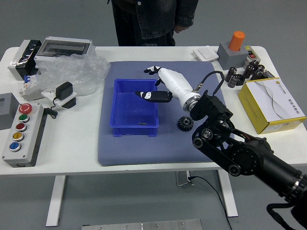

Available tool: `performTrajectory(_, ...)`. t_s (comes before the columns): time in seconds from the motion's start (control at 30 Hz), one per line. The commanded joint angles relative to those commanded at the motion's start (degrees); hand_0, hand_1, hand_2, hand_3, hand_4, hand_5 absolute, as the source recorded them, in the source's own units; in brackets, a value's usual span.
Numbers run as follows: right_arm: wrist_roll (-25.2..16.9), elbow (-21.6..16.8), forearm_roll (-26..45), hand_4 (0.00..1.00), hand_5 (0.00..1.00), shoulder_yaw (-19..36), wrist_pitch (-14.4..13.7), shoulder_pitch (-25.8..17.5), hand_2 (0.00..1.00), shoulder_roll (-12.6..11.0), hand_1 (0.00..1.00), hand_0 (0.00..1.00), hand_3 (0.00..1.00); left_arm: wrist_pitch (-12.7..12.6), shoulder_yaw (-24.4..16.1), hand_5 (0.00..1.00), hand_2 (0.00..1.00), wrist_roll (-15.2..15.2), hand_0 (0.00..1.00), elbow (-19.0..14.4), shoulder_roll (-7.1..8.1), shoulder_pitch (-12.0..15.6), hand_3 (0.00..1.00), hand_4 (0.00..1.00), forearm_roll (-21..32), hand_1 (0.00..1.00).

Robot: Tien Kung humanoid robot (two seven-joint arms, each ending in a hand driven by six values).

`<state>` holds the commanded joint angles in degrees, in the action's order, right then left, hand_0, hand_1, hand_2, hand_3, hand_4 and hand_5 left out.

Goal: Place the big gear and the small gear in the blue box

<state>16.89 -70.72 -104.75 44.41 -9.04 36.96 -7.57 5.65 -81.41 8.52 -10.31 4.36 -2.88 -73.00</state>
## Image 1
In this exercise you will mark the white table leg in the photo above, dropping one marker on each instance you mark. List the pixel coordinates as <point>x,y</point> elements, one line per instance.
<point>227,194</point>
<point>56,201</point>

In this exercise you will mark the black cylindrical capacitor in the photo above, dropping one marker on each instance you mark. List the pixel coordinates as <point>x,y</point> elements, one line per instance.
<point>256,74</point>
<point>254,63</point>
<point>230,73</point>
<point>260,68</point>
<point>249,70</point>
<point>235,81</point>

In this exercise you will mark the grey under-table power box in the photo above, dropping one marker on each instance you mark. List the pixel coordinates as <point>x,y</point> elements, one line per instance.
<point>183,178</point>

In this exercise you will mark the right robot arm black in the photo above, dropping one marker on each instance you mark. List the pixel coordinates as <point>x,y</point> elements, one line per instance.
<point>251,158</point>

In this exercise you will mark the white distribution box tinted lid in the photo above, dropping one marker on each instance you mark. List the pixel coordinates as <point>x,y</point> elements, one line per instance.
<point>62,49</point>

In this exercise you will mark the blue-grey foam mat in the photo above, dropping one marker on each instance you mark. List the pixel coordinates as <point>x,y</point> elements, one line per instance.
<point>168,148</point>

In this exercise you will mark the black power adapter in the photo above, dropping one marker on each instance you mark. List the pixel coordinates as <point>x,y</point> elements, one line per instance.
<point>64,90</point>

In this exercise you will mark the small black electronic component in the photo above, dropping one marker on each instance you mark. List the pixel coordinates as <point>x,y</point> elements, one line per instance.
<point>268,74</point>

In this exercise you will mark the person's hand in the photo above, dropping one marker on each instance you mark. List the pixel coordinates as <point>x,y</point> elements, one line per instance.
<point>180,29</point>

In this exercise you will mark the white wall switch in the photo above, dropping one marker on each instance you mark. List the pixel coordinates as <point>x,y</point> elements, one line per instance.
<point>206,54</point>

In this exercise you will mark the white circuit breaker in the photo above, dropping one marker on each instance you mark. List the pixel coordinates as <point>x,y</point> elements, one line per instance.
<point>30,88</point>

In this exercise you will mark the clear plastic bag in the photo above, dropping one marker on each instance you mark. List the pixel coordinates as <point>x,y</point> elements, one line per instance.
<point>76,69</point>

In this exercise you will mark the orange cylinder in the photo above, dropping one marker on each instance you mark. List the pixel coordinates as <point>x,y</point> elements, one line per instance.
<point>237,40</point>

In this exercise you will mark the yellow and white cardboard box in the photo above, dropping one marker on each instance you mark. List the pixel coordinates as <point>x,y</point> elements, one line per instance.
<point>275,100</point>

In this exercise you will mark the grey push-button control box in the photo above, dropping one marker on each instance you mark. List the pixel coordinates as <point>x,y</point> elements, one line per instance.
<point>21,136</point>

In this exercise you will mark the grey block holder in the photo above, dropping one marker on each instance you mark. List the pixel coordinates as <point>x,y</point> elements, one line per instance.
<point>231,58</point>

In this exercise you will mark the dark grey square block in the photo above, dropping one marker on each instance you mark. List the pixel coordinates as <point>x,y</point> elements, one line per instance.
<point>7,110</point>

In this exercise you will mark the white switch box red button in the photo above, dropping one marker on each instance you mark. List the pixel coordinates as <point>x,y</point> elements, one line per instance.
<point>251,55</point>

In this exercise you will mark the person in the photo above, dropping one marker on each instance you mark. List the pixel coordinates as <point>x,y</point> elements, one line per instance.
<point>146,21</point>

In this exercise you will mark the grey metal plate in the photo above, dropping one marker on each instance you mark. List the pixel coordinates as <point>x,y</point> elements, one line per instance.
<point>144,225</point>

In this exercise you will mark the black and white enclosure box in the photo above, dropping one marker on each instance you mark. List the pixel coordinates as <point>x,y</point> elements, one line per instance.
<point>24,60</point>

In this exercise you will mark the blue plastic bin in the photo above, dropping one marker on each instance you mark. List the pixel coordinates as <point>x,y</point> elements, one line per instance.
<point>129,112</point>

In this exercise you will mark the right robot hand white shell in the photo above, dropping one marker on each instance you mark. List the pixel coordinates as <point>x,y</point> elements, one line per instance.
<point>175,81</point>

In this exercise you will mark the big black gear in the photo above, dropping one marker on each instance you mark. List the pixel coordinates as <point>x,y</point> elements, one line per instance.
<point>184,124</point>

